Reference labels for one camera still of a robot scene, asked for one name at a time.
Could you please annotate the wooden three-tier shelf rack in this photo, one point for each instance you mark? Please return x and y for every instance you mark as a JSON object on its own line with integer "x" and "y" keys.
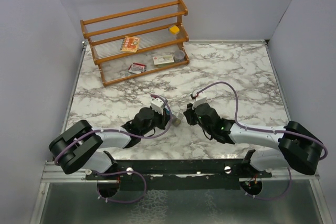
{"x": 166, "y": 30}

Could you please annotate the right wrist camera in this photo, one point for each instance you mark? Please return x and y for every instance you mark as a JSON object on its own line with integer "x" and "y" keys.
{"x": 198, "y": 98}

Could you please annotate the red white staples box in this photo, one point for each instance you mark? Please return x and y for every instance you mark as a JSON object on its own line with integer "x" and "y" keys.
{"x": 137, "y": 68}

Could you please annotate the yellow block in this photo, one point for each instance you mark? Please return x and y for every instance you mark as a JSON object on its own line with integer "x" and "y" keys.
{"x": 174, "y": 29}

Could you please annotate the teal pill organizer box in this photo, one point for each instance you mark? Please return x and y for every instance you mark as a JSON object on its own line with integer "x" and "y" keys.
{"x": 177, "y": 117}

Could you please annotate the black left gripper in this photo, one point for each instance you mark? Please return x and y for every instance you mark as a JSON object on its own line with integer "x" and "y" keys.
{"x": 164, "y": 119}

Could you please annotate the green white cardboard box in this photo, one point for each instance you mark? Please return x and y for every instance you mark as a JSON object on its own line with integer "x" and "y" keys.
{"x": 163, "y": 60}

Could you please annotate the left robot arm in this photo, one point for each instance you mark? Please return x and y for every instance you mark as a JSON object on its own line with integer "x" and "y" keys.
{"x": 78, "y": 146}

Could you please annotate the orange spiral notebook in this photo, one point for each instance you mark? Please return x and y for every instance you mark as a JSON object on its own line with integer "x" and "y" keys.
{"x": 130, "y": 44}

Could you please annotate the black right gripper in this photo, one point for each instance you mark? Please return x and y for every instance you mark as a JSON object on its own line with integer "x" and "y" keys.
{"x": 189, "y": 113}

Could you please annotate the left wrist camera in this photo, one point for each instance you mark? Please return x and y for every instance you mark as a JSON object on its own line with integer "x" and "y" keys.
{"x": 158, "y": 104}

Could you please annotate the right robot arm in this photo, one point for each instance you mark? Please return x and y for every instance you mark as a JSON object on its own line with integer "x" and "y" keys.
{"x": 291, "y": 145}

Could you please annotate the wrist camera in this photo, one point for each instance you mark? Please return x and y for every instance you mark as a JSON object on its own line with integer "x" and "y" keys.
{"x": 158, "y": 104}
{"x": 198, "y": 98}

